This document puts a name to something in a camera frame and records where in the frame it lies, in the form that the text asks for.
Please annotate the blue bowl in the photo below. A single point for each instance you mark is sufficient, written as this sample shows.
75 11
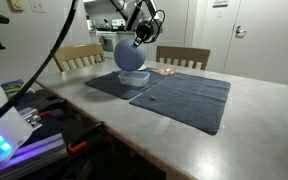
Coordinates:
129 55

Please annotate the dark blue cloth mat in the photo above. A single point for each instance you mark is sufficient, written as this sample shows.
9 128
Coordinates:
107 83
190 100

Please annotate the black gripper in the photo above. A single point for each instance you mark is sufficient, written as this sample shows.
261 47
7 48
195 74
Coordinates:
144 31

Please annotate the white wall sign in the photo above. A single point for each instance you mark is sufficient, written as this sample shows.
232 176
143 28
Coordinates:
220 3

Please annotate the white kitchen stove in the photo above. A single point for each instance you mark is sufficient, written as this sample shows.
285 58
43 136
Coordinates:
109 41

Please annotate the aluminium extrusion rail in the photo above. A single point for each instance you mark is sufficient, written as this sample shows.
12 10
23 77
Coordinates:
40 153

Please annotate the dark brown wooden chair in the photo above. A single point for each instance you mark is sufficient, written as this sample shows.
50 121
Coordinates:
184 52

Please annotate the beige wall dial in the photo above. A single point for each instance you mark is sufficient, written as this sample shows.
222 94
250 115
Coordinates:
16 4

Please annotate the orange black bar clamp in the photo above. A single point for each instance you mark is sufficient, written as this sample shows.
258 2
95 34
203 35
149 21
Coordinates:
77 146

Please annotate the light wooden chair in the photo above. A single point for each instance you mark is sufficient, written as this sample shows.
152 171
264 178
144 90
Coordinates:
77 51

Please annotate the small white light switch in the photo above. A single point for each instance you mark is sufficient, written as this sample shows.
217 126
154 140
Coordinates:
219 14

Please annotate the clear plastic container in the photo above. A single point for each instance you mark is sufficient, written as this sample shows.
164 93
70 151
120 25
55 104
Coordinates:
134 80

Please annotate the blue yellow cloth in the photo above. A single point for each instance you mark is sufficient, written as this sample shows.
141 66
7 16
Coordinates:
12 87

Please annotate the silver metal block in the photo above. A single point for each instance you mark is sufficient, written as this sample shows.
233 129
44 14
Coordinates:
29 116

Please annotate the white room door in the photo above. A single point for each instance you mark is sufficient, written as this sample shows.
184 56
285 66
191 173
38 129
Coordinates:
267 40

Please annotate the red black bar clamp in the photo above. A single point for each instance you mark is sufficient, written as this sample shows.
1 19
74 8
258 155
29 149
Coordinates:
44 113

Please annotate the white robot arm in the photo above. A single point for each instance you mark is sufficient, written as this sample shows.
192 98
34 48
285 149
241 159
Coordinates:
134 18

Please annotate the white robot base blue lights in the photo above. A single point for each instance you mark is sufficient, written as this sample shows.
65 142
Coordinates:
10 130

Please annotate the orange clear snack packet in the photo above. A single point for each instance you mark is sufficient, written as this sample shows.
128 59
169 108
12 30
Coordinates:
164 70

